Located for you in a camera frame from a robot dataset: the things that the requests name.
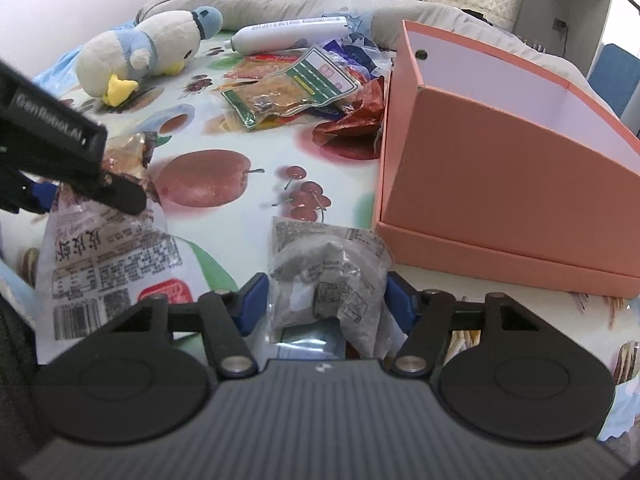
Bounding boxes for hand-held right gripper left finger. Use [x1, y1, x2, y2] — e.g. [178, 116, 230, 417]
[65, 272, 271, 380]

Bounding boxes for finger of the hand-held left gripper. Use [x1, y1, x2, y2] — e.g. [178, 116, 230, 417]
[75, 167, 149, 216]
[0, 164, 57, 215]

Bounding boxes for pink cardboard box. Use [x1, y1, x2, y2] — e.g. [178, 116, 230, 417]
[371, 20, 640, 294]

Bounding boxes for white tube bottle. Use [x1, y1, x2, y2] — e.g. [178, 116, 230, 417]
[231, 16, 349, 56]

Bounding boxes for white and blue plush penguin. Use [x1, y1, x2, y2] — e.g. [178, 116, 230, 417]
[75, 6, 225, 107]

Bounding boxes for blue chair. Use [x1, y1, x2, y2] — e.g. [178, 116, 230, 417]
[587, 42, 640, 137]

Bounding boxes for orange and white snack packet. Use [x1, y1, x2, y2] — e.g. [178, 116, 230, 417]
[40, 132, 197, 342]

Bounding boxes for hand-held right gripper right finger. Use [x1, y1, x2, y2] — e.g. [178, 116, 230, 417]
[387, 271, 581, 378]

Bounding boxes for fruit print bed sheet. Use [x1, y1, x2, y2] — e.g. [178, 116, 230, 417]
[0, 25, 640, 442]

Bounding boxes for green striped snack packet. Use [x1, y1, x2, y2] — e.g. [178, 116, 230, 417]
[222, 45, 364, 132]

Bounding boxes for blue and white tissue packet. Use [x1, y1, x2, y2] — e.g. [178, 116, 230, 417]
[324, 35, 397, 78]

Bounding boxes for clear plastic bag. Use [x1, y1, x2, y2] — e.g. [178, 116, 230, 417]
[320, 0, 402, 61]

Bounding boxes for clear grey snack packet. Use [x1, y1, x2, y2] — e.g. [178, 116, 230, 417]
[267, 216, 394, 361]

